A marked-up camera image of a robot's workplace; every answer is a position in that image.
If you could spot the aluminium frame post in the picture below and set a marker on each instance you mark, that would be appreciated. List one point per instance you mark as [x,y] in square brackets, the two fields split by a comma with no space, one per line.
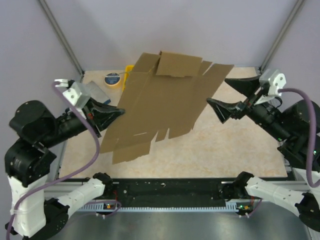
[296,9]
[60,36]

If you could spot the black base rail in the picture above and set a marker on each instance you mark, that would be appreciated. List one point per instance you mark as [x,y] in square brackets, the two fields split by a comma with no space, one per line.
[170,192]

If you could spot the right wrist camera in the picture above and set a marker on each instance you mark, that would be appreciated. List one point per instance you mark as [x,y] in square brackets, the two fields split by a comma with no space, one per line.
[272,80]

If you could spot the tape roll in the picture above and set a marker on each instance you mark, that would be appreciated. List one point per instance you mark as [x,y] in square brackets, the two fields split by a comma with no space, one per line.
[112,80]

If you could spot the left aluminium frame post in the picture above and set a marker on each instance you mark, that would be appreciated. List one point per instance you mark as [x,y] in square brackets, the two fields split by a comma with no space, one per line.
[60,36]

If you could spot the brown cardboard box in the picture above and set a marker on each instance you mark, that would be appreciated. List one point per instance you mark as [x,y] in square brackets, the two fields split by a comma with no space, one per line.
[163,97]

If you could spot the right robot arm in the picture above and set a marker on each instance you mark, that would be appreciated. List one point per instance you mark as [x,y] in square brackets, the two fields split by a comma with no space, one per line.
[296,129]

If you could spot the yellow plastic tray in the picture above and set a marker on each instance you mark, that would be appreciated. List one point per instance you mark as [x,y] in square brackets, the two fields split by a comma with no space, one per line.
[126,74]

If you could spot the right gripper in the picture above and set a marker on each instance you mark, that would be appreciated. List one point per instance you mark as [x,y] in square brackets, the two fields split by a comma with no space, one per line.
[224,109]

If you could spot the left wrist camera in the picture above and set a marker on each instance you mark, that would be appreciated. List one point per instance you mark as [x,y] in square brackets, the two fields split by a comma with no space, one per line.
[78,95]

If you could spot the blue razor package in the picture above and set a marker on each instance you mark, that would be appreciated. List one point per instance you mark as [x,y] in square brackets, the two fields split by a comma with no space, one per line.
[97,93]

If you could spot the right aluminium frame post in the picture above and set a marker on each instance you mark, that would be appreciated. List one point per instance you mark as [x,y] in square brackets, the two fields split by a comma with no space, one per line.
[296,9]

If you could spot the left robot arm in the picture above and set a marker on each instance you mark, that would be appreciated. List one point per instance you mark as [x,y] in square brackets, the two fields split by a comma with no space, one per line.
[28,162]

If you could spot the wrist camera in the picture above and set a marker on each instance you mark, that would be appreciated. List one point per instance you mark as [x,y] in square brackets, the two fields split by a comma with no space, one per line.
[272,80]
[78,95]

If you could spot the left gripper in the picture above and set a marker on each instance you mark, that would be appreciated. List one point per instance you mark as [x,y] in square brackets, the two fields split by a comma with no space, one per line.
[104,115]

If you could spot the white slotted cable duct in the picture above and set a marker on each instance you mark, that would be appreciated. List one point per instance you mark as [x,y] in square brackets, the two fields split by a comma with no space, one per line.
[230,207]

